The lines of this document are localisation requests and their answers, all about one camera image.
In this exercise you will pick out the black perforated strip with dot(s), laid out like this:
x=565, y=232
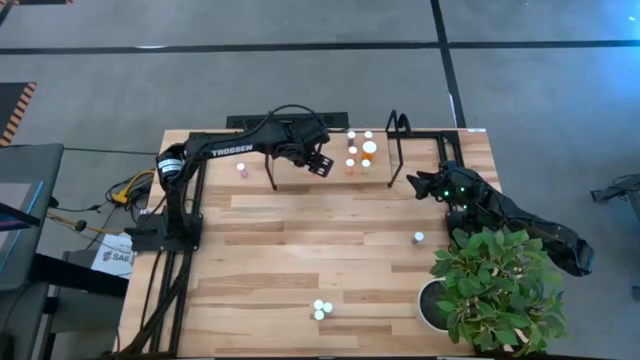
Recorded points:
x=240, y=121

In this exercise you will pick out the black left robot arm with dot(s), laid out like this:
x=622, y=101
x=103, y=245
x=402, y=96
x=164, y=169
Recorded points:
x=230, y=150

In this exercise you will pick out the pink medicine bottle white cap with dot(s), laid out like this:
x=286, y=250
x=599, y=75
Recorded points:
x=319, y=315
x=241, y=167

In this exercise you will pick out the brown medicine bottle white cap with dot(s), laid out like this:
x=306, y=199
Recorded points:
x=351, y=135

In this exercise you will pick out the yellow medicine bottle white cap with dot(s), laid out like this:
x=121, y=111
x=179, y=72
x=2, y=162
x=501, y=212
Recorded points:
x=318, y=304

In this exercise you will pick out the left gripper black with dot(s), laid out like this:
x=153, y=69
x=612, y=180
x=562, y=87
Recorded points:
x=307, y=145

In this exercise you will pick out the wooden shelf black metal legs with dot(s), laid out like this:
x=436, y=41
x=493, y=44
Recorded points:
x=360, y=179

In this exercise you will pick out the dark grey cart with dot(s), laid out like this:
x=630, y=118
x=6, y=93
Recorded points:
x=30, y=160

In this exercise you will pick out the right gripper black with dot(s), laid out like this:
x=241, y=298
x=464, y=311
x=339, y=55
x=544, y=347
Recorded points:
x=452, y=182

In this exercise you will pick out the orange medicine bottle white cap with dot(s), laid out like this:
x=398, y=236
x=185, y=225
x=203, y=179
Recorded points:
x=368, y=134

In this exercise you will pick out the black crossbar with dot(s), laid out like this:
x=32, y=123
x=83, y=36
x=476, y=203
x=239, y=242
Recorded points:
x=80, y=277

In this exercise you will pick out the green potted plant white pot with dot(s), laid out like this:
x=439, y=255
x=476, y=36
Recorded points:
x=495, y=290

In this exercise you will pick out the red medicine bottle white cap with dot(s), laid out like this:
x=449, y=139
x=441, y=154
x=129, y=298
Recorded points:
x=349, y=162
x=352, y=150

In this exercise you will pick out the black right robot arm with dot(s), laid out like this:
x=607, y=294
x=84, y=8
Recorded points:
x=540, y=230

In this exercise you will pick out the large orange medicine bottle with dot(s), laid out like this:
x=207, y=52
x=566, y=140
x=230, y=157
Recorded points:
x=369, y=147

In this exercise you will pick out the purple medicine bottle white cap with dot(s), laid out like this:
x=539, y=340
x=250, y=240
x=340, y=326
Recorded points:
x=419, y=236
x=328, y=307

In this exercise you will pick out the white printed paper sheet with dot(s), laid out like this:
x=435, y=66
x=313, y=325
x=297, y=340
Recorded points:
x=112, y=264

